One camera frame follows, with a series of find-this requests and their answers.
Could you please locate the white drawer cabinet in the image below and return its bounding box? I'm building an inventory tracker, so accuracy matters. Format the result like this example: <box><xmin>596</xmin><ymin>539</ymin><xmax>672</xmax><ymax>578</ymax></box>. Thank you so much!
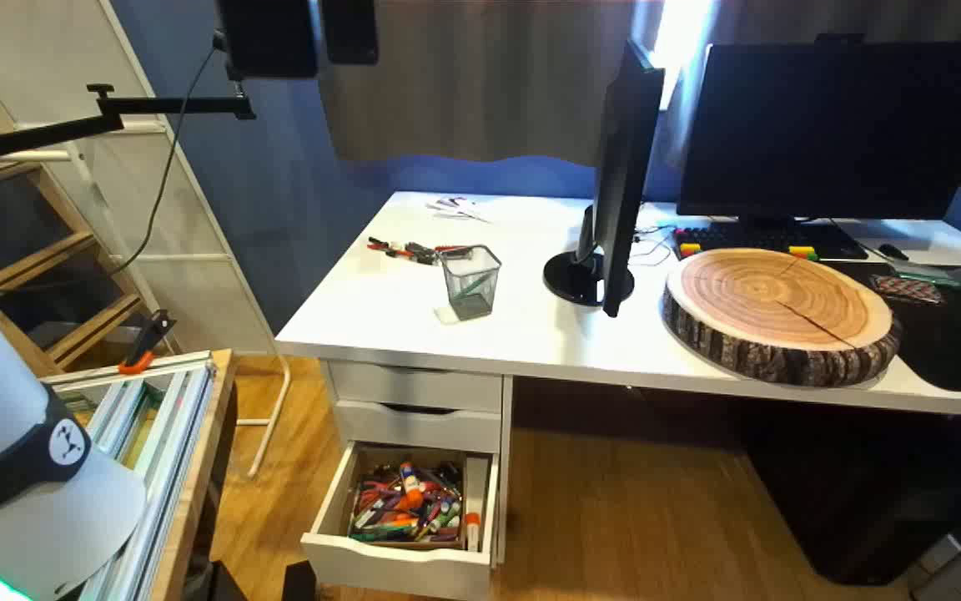
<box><xmin>317</xmin><ymin>358</ymin><xmax>518</xmax><ymax>601</ymax></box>

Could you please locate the white drawer holding stationery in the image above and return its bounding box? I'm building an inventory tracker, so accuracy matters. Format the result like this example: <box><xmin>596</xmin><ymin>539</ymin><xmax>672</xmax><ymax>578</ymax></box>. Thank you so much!
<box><xmin>298</xmin><ymin>440</ymin><xmax>504</xmax><ymax>601</ymax></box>

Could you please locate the black monitor on round stand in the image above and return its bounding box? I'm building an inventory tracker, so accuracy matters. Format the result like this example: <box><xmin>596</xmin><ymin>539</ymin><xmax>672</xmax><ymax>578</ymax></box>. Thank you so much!
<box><xmin>539</xmin><ymin>42</ymin><xmax>667</xmax><ymax>321</ymax></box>

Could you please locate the white metal tube leg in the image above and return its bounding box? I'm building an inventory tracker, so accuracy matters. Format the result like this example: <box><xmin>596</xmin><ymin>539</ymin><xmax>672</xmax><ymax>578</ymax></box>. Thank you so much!
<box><xmin>240</xmin><ymin>351</ymin><xmax>295</xmax><ymax>483</ymax></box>

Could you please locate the black keyboard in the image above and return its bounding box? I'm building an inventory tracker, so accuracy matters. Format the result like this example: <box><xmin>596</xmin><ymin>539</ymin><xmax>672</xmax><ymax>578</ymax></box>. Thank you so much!
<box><xmin>673</xmin><ymin>222</ymin><xmax>871</xmax><ymax>261</ymax></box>

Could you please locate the wood slice cushion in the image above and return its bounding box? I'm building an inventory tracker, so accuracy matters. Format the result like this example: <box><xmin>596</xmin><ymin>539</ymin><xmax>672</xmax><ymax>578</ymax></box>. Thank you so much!
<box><xmin>660</xmin><ymin>244</ymin><xmax>904</xmax><ymax>391</ymax></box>

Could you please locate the black box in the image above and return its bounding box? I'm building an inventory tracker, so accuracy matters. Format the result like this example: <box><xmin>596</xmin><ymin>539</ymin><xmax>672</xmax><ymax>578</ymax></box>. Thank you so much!
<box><xmin>317</xmin><ymin>0</ymin><xmax>382</xmax><ymax>66</ymax></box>

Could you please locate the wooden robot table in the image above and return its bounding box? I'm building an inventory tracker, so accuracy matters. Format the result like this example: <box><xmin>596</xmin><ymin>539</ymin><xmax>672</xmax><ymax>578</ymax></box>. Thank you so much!
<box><xmin>41</xmin><ymin>347</ymin><xmax>240</xmax><ymax>601</ymax></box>

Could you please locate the orange black clamp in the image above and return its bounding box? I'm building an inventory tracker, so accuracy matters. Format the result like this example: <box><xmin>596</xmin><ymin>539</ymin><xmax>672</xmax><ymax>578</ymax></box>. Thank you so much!
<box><xmin>117</xmin><ymin>310</ymin><xmax>178</xmax><ymax>378</ymax></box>

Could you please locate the wide black monitor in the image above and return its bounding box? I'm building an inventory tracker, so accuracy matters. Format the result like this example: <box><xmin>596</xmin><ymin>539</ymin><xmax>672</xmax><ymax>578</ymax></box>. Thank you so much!
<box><xmin>673</xmin><ymin>42</ymin><xmax>961</xmax><ymax>226</ymax></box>

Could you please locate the wooden ladder shelf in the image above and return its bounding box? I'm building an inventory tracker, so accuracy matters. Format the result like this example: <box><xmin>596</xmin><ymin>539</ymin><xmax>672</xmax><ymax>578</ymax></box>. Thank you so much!
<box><xmin>0</xmin><ymin>29</ymin><xmax>184</xmax><ymax>378</ymax></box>

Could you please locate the black bin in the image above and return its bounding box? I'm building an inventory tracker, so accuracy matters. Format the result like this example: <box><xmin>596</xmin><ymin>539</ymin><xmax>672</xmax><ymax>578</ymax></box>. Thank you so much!
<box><xmin>740</xmin><ymin>404</ymin><xmax>961</xmax><ymax>589</ymax></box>

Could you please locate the black wire mesh pen cup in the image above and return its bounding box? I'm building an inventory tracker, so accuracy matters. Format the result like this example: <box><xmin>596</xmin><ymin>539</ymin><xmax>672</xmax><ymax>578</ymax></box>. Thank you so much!
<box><xmin>438</xmin><ymin>242</ymin><xmax>504</xmax><ymax>324</ymax></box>

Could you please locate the thin black cable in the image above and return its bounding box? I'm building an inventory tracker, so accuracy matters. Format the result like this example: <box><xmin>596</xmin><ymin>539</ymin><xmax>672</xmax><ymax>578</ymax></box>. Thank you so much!
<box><xmin>110</xmin><ymin>43</ymin><xmax>222</xmax><ymax>279</ymax></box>

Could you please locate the black box camera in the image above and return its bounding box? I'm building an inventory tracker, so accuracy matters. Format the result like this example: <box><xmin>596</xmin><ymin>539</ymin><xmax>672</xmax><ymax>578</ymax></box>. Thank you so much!
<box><xmin>214</xmin><ymin>0</ymin><xmax>320</xmax><ymax>81</ymax></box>

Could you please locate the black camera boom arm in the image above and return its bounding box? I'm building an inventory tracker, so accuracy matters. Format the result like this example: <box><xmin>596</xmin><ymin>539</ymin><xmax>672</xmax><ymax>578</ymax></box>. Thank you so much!
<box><xmin>0</xmin><ymin>81</ymin><xmax>258</xmax><ymax>161</ymax></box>

